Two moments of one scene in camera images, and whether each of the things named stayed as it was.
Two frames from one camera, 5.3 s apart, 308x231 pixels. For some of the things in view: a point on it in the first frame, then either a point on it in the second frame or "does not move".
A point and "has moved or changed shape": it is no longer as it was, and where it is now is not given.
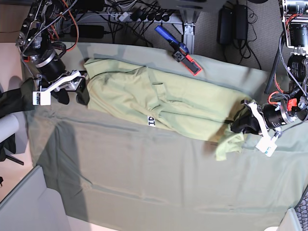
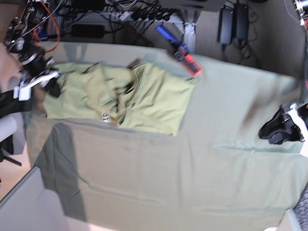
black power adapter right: (241, 21) does not move
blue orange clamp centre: (181, 53) does not move
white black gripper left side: (74, 80) → (41, 79)
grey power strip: (152, 17) does not move
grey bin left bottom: (31, 206) does not move
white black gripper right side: (246, 121) → (276, 124)
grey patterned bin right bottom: (296, 219) does not move
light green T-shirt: (151, 97) has moved or changed shape
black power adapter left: (225, 26) does not move
